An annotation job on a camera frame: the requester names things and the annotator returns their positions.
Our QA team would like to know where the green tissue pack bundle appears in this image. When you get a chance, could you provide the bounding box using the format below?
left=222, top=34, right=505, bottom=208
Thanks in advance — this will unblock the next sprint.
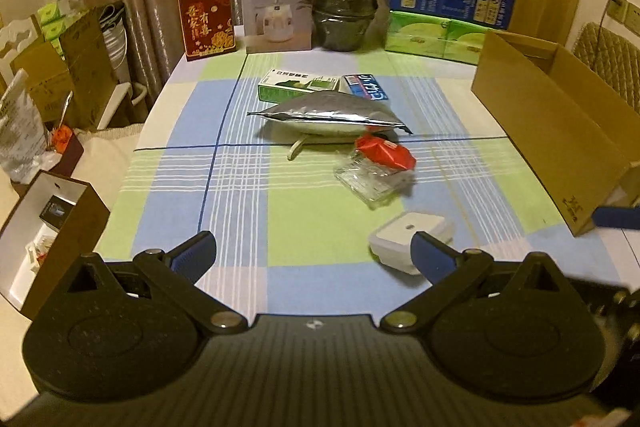
left=384, top=10, right=494, bottom=67

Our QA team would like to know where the small green box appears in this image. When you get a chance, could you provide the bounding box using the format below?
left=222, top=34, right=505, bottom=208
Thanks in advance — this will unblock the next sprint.
left=257, top=68, right=346, bottom=104

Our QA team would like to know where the red gift box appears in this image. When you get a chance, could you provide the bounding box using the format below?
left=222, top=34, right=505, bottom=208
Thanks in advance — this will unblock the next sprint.
left=176, top=0, right=239, bottom=63

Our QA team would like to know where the brown holder with orange items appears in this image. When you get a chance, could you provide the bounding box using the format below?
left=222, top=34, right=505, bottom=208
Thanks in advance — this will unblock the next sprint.
left=44, top=127, right=85, bottom=180

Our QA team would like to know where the white humidifier box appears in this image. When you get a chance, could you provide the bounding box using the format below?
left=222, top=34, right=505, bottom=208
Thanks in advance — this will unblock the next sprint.
left=238, top=0, right=316, bottom=54

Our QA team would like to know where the white plastic container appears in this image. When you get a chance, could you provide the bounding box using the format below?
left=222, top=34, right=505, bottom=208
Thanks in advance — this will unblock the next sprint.
left=368, top=210, right=455, bottom=277

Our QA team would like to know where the tall brown cardboard box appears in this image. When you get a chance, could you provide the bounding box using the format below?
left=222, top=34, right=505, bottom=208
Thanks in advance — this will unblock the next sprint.
left=59, top=8, right=127, bottom=130

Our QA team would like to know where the plaid cloth desktop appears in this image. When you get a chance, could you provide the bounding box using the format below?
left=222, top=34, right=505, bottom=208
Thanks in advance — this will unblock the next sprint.
left=97, top=43, right=640, bottom=319

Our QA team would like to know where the white stool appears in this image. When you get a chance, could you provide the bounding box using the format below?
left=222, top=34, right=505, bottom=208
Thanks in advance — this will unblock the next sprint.
left=96, top=81, right=151, bottom=130

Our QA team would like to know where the white carved chair back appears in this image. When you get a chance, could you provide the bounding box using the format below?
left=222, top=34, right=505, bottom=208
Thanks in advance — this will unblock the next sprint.
left=0, top=14, right=44, bottom=74

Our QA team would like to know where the shiny grey shopping bag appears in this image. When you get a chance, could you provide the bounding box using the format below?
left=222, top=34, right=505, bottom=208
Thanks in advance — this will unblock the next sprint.
left=97, top=1, right=134, bottom=84

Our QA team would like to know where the silver foil pouch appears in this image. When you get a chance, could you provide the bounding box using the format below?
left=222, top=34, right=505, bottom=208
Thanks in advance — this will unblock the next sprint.
left=246, top=90, right=415, bottom=138

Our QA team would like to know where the red snack packet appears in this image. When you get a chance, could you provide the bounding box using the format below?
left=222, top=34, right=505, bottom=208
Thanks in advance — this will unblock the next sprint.
left=353, top=132, right=417, bottom=171

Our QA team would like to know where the wooden stick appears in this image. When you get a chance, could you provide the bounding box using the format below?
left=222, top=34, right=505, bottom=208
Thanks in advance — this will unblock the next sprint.
left=286, top=134, right=314, bottom=162

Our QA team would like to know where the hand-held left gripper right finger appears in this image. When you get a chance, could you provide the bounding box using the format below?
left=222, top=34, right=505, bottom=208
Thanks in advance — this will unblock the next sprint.
left=380, top=231, right=569, bottom=336

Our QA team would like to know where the quilted chair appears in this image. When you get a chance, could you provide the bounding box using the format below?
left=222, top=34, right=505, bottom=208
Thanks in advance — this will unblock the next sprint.
left=571, top=21, right=640, bottom=110

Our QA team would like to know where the brown box with white inside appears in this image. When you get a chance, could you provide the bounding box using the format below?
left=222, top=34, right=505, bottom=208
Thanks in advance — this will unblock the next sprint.
left=0, top=170, right=112, bottom=321

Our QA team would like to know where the wall socket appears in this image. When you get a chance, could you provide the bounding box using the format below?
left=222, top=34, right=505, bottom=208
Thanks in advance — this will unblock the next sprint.
left=604, top=0, right=640, bottom=31

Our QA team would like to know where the low brown cardboard box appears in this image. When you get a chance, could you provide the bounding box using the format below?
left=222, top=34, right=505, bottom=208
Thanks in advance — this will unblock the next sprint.
left=10, top=41, right=77, bottom=124

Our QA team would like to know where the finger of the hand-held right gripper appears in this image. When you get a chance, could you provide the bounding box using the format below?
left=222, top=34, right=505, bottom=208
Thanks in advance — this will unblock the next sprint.
left=592, top=205, right=640, bottom=231

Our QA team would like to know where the clear plastic packet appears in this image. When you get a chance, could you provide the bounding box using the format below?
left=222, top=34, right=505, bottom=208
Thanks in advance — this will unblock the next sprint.
left=333, top=151, right=416, bottom=210

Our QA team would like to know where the small blue box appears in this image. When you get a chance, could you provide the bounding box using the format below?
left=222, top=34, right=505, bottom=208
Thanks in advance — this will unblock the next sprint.
left=341, top=73, right=391, bottom=104

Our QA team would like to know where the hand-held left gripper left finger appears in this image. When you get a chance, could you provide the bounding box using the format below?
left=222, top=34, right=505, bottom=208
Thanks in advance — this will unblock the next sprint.
left=65, top=231, right=248, bottom=336

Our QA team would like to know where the green tissue packs stack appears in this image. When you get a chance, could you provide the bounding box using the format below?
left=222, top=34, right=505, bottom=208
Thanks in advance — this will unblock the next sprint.
left=37, top=0, right=84, bottom=58

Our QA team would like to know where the white plastic bag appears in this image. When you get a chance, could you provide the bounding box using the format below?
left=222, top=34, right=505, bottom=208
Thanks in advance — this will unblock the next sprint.
left=0, top=68, right=52, bottom=184

